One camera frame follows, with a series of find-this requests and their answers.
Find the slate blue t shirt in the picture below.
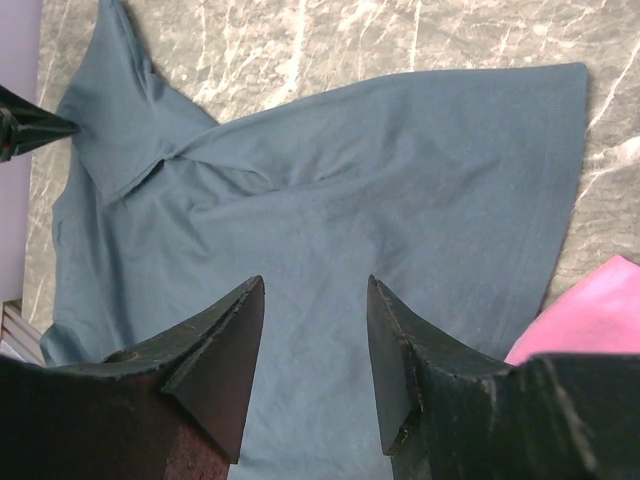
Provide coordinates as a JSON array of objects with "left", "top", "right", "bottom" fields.
[{"left": 41, "top": 1, "right": 588, "bottom": 479}]

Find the pink t shirt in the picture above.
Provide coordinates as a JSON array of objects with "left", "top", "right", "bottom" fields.
[{"left": 505, "top": 256, "right": 639, "bottom": 365}]

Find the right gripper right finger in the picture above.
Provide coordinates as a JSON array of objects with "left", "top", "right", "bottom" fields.
[{"left": 367, "top": 279, "right": 639, "bottom": 479}]

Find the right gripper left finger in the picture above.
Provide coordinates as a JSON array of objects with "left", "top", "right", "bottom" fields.
[{"left": 1, "top": 276, "right": 264, "bottom": 479}]

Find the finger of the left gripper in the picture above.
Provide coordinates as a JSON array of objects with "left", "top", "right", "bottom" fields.
[{"left": 0, "top": 86, "right": 79, "bottom": 163}]

